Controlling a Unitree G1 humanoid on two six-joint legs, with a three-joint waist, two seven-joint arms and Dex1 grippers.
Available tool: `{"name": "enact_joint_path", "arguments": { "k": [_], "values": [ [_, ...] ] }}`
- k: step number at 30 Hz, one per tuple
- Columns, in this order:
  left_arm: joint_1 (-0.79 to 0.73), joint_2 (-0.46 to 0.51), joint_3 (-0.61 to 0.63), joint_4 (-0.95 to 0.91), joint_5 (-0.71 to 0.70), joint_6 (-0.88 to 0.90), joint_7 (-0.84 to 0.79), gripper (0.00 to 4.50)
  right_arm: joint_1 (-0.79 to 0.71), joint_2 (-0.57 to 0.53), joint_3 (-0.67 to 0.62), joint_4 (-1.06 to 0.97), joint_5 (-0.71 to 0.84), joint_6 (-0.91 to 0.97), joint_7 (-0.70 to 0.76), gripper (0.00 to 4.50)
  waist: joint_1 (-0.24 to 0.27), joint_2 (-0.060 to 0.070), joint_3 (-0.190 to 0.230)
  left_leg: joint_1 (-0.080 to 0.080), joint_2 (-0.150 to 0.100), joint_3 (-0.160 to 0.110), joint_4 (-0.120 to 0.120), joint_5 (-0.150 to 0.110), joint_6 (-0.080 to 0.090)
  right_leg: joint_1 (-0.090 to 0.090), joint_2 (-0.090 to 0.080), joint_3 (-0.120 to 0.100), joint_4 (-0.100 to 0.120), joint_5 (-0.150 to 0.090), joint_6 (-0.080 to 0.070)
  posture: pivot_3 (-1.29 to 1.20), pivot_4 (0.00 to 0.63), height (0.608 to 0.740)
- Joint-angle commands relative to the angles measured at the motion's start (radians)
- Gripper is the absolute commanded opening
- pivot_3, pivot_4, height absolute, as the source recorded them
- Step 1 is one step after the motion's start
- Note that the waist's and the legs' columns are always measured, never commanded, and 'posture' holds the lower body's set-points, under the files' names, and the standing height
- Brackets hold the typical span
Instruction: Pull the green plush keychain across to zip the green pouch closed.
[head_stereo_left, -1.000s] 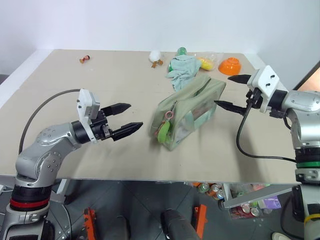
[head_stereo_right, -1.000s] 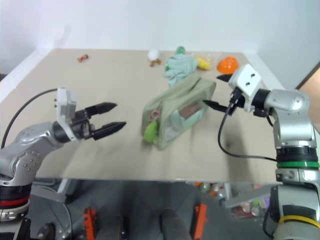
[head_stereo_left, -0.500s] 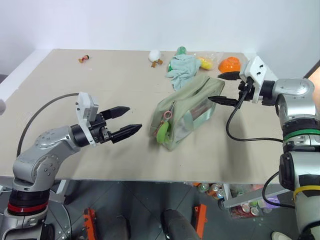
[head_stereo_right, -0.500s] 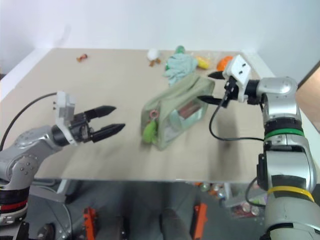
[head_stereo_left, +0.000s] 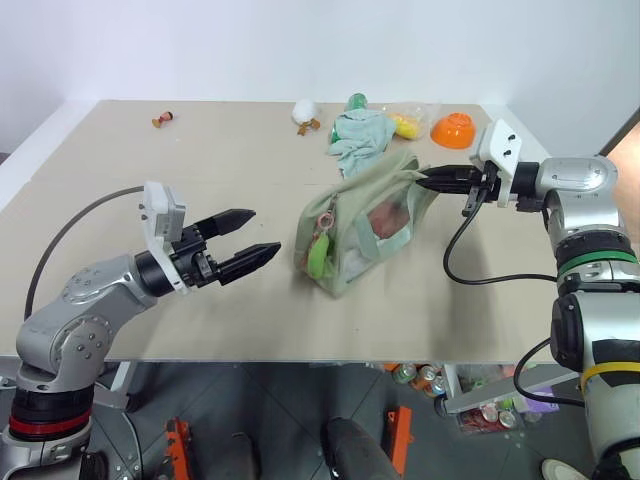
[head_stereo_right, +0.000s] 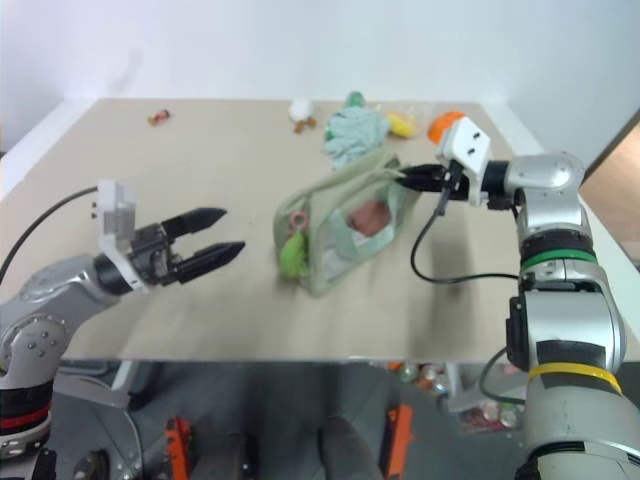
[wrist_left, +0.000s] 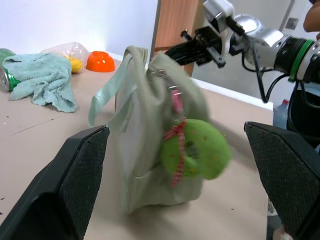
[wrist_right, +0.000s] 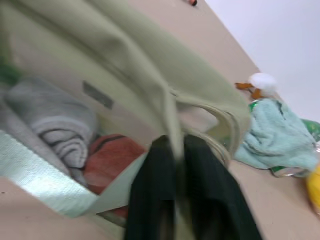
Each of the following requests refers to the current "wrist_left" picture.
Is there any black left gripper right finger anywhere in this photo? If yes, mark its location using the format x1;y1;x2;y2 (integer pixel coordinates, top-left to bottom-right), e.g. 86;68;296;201
243;121;320;240

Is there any brown wooden door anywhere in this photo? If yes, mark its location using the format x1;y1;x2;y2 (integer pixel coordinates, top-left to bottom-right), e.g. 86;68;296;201
149;0;209;76

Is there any clear water bottle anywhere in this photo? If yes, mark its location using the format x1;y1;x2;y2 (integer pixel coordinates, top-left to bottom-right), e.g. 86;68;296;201
272;99;291;129

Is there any black robot torso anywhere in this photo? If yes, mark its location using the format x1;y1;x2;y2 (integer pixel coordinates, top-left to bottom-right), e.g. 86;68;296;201
286;81;320;151

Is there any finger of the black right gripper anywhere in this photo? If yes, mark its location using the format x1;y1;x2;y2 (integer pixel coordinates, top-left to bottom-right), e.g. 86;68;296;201
164;40;209;66

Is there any orange plastic bowl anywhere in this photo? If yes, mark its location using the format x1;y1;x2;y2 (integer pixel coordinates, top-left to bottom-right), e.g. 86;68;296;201
85;50;116;73

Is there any green drink can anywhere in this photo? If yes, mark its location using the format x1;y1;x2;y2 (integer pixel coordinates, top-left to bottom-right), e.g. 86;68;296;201
0;66;22;92

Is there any grey wall socket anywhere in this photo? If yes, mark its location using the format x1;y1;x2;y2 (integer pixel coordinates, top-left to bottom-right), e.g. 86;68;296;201
285;17;298;30

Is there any yellow soft object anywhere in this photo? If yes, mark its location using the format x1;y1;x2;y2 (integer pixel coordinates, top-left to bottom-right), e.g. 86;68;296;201
63;55;84;74

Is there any light teal towel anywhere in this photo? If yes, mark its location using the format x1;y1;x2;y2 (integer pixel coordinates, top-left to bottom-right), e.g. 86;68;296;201
2;52;78;113

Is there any pale green fabric pouch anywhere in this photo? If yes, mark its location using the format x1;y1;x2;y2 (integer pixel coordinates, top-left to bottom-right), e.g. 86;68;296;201
87;45;211;215

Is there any person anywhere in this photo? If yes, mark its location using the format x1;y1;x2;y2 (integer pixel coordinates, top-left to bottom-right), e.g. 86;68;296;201
303;0;320;41

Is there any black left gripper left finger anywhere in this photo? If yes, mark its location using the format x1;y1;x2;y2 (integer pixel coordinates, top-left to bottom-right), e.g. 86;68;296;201
0;124;111;240

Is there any clear plastic bag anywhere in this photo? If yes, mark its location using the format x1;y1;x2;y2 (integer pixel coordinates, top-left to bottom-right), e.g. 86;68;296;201
39;41;90;75

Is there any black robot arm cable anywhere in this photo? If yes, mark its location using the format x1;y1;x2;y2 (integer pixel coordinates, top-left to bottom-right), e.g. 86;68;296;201
240;44;301;104

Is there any green plush donut keychain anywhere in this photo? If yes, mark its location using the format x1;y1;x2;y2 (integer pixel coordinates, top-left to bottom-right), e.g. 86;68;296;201
159;86;232;189

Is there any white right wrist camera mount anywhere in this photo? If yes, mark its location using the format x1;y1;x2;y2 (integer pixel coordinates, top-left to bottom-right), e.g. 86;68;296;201
201;0;236;56

